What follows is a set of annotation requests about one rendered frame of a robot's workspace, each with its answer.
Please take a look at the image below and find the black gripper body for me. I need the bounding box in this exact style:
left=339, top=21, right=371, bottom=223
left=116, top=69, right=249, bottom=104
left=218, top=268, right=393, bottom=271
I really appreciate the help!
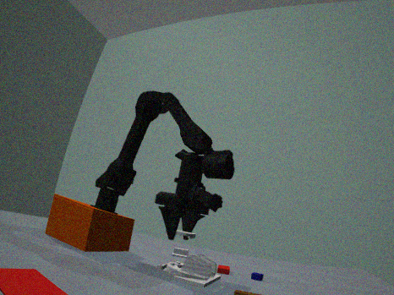
left=155, top=174, right=210, bottom=215

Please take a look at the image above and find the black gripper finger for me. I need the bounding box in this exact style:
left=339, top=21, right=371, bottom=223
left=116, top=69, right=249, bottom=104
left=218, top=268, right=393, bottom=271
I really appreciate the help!
left=182, top=213, right=205, bottom=240
left=159, top=206, right=187, bottom=240

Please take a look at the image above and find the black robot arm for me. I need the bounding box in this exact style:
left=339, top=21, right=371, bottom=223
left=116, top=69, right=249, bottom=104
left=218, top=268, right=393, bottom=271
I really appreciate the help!
left=90, top=90, right=234, bottom=215

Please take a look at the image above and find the white plate with two round holes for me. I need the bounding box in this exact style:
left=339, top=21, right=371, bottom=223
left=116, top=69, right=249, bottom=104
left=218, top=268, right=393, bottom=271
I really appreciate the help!
left=175, top=230, right=196, bottom=238

